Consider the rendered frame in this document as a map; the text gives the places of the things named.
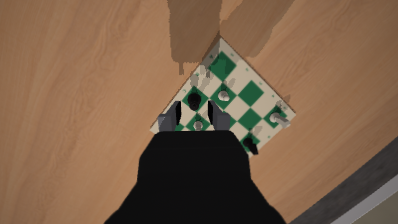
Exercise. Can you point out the white pawn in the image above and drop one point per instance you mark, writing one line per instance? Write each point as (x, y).
(198, 125)
(223, 95)

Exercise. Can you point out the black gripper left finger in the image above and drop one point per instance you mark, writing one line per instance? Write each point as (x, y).
(169, 120)

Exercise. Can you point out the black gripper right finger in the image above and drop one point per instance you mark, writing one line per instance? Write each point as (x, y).
(220, 120)

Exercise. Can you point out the black chess piece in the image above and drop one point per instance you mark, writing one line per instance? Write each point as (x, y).
(248, 142)
(194, 100)

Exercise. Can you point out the green and white chessboard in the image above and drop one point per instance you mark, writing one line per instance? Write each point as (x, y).
(251, 101)

